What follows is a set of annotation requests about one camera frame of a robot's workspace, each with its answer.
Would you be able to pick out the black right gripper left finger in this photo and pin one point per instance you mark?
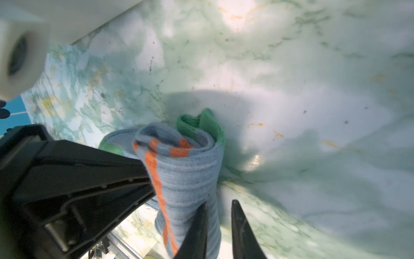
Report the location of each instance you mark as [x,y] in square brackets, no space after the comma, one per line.
[194,245]

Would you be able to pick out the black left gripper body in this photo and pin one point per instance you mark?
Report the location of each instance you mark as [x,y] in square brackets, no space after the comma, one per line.
[60,198]

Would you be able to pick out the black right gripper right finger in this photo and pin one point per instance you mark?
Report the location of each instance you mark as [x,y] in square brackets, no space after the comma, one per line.
[244,243]

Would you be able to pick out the grey blue striped sock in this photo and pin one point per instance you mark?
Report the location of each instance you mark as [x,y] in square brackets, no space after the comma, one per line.
[183,163]

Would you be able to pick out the white divided storage box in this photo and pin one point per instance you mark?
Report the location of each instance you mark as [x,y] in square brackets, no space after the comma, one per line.
[69,20]

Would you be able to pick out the aluminium front rail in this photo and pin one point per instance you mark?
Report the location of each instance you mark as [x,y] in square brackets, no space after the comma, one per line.
[112,247]

